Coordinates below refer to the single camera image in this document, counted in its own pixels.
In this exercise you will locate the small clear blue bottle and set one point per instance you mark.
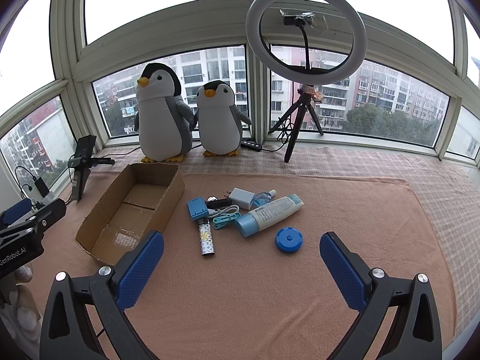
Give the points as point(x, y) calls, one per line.
point(262, 197)

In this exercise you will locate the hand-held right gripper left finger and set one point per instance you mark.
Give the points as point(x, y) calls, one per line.
point(140, 270)

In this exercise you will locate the small penguin plush toy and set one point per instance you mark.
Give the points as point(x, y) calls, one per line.
point(219, 120)

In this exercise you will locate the black inline remote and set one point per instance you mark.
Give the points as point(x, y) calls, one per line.
point(250, 145)

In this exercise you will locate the black power adapter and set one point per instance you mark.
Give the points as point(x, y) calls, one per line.
point(40, 187)

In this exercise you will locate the blue folding phone stand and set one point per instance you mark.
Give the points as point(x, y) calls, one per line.
point(197, 209)

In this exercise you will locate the teal clothespin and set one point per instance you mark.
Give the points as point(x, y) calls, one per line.
point(225, 220)

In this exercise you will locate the black device on grey stand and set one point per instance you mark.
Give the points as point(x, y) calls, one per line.
point(80, 172)

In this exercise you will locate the brown cardboard box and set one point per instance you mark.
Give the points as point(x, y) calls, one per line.
point(112, 225)

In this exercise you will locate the black cylindrical stick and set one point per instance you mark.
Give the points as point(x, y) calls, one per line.
point(219, 203)

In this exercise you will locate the white wall charger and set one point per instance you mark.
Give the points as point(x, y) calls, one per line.
point(242, 197)

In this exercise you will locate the white window frame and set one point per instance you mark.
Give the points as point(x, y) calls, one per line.
point(255, 82)

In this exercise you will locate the patterned lighter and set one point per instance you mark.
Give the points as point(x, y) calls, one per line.
point(206, 240)

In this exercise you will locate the blue round case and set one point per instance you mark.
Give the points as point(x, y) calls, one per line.
point(289, 239)

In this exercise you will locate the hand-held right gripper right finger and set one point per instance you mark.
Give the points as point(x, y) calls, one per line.
point(343, 270)

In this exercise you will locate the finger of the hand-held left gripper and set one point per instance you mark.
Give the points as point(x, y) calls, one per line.
point(17, 210)
point(50, 213)

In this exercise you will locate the checked cloth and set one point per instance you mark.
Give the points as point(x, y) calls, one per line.
point(375, 161)

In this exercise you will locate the white lotion tube blue cap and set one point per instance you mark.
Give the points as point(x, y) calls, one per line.
point(270, 212)

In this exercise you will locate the large penguin plush toy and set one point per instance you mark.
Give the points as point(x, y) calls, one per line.
point(161, 120)

